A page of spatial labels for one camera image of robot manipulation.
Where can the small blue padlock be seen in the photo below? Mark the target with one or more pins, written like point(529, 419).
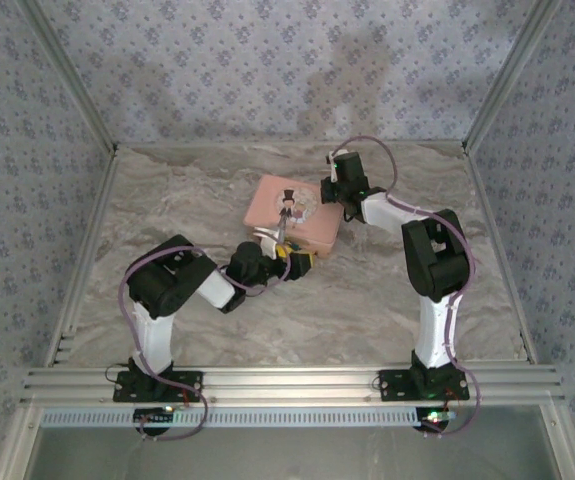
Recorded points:
point(294, 245)

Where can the small metal key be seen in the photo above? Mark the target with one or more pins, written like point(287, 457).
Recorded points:
point(282, 231)

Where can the pink tin box with cartoon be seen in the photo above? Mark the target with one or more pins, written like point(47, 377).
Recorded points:
point(312, 220)

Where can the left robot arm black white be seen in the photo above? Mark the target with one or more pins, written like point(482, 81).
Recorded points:
point(159, 285)

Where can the left controller board with LED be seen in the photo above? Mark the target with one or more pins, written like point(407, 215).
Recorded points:
point(154, 414)

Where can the controller board with led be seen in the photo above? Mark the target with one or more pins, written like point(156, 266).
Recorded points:
point(436, 417)
point(154, 414)

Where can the right controller board with LED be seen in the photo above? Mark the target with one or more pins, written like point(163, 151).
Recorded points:
point(436, 417)

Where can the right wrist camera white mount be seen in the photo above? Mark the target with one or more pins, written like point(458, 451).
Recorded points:
point(332, 170)

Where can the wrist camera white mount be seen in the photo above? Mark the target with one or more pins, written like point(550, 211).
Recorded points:
point(332, 170)
point(266, 240)

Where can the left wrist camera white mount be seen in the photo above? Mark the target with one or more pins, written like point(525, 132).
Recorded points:
point(266, 240)

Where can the aluminium profile mounting rail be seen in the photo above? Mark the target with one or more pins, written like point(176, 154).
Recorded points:
point(287, 382)

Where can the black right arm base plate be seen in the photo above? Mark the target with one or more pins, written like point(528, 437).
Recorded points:
point(392, 391)

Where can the aluminium table edge rail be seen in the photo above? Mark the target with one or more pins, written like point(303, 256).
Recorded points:
point(497, 235)
point(92, 235)

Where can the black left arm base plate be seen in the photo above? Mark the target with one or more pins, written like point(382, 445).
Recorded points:
point(122, 392)

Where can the aluminium frame post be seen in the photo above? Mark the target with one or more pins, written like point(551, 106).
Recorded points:
point(74, 80)
point(509, 80)

